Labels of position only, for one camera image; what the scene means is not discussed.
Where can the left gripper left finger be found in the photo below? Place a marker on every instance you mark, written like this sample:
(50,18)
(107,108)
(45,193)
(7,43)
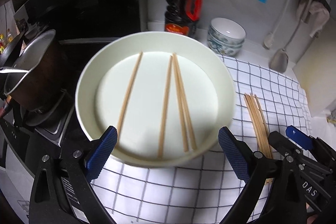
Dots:
(99,154)

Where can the top floral ceramic bowl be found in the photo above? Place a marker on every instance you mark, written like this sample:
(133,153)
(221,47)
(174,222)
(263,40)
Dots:
(227,31)

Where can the white cutting board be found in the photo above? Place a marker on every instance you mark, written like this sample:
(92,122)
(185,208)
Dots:
(315,72)

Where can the checkered white table cloth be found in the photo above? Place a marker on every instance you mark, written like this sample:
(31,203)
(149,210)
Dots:
(204,189)

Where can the person's right hand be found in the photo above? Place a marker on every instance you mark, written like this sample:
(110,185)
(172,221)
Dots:
(317,218)

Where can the large white round tray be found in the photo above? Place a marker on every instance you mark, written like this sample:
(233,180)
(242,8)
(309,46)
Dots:
(209,88)

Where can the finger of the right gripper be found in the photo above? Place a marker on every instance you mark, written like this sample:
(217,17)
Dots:
(282,142)
(303,140)

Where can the dark soy sauce bottle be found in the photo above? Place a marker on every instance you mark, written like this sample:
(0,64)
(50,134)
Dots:
(182,16)

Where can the middle floral ceramic bowl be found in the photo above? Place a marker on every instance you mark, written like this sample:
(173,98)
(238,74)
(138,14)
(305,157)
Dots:
(210,38)

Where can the beige hanging rag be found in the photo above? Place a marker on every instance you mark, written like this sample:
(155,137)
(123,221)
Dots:
(322,16)

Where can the metal spatula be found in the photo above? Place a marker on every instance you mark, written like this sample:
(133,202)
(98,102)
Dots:
(279,62)

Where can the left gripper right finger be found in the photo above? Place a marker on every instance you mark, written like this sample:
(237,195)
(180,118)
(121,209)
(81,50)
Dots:
(238,154)

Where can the steel pot with handle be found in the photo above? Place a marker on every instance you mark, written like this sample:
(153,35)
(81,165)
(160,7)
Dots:
(34,80)

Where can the bottom floral ceramic bowl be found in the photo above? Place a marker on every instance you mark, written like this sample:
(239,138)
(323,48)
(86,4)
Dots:
(225,50)

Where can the floral ceramic bowl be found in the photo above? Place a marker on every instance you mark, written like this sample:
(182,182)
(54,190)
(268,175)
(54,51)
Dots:
(225,50)
(210,38)
(227,31)

